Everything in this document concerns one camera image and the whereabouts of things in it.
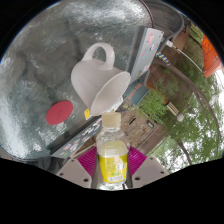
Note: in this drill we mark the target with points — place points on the wooden lamp post with globe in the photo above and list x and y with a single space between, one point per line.
173 110

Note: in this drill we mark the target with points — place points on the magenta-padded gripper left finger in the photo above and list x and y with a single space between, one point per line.
73 173

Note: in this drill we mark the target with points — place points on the flat round red coaster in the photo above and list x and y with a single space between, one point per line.
59 113

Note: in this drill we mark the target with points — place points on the clear bottle with yellow label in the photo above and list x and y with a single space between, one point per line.
112 160

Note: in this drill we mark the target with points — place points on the blue yellow striped cone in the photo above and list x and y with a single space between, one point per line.
163 58

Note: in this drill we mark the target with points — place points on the black laptop with stickers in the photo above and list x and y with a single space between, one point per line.
73 141

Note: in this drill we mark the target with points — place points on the white ceramic mug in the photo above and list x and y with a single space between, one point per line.
90 80

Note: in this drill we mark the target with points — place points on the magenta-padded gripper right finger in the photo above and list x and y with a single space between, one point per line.
150 171

